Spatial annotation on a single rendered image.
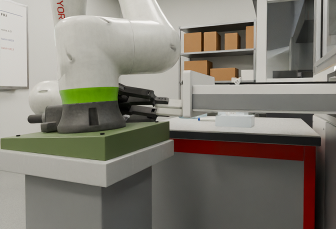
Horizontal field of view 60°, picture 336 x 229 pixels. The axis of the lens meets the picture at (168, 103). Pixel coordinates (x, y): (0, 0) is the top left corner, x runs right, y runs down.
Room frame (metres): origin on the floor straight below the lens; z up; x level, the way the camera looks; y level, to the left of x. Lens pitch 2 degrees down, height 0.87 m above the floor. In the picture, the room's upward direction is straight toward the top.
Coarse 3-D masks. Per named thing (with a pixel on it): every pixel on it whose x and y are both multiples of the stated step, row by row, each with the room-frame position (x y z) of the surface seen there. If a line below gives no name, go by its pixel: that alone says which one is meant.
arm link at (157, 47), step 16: (128, 0) 0.76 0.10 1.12; (144, 0) 0.74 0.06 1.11; (128, 16) 0.74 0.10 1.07; (144, 16) 0.70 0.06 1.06; (160, 16) 0.71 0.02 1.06; (144, 32) 0.65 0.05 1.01; (160, 32) 0.67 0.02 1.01; (176, 32) 0.71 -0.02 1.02; (144, 48) 0.65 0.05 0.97; (160, 48) 0.66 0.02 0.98; (176, 48) 0.69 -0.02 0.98; (144, 64) 0.67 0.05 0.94; (160, 64) 0.68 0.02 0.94
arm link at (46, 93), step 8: (48, 80) 0.81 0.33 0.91; (56, 80) 0.84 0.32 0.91; (32, 88) 0.80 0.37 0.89; (40, 88) 0.78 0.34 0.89; (48, 88) 0.78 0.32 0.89; (56, 88) 0.78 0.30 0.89; (32, 96) 0.78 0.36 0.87; (40, 96) 0.77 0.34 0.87; (48, 96) 0.77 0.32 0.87; (56, 96) 0.77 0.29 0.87; (32, 104) 0.78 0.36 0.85; (40, 104) 0.77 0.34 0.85; (48, 104) 0.77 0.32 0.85; (56, 104) 0.77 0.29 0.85; (40, 112) 0.79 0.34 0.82
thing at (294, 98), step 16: (192, 96) 0.68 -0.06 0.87; (208, 96) 0.66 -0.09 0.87; (224, 96) 0.65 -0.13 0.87; (240, 96) 0.64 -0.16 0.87; (256, 96) 0.63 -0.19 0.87; (272, 96) 0.62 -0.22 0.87; (288, 96) 0.61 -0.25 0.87; (304, 96) 0.60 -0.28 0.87; (320, 96) 0.59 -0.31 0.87; (272, 112) 0.62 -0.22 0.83; (288, 112) 0.61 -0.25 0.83; (304, 112) 0.60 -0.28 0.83; (320, 112) 0.59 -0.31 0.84
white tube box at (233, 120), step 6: (222, 114) 1.10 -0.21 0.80; (234, 114) 1.08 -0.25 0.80; (240, 114) 1.08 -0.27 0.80; (216, 120) 1.03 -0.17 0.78; (222, 120) 1.02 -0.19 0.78; (228, 120) 1.01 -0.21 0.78; (234, 120) 1.00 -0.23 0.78; (240, 120) 1.00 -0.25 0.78; (246, 120) 0.99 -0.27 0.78; (252, 120) 1.01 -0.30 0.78; (228, 126) 1.01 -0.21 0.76; (234, 126) 1.00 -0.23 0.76; (240, 126) 1.00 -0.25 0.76; (246, 126) 0.99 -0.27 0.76
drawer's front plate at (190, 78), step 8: (184, 72) 0.67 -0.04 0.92; (192, 72) 0.68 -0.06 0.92; (184, 80) 0.67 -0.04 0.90; (192, 80) 0.68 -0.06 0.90; (200, 80) 0.76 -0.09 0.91; (208, 80) 0.85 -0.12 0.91; (184, 88) 0.67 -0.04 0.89; (184, 96) 0.67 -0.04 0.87; (184, 104) 0.67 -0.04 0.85; (184, 112) 0.67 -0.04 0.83; (192, 112) 0.68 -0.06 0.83; (200, 112) 0.76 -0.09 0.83; (208, 112) 0.86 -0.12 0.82
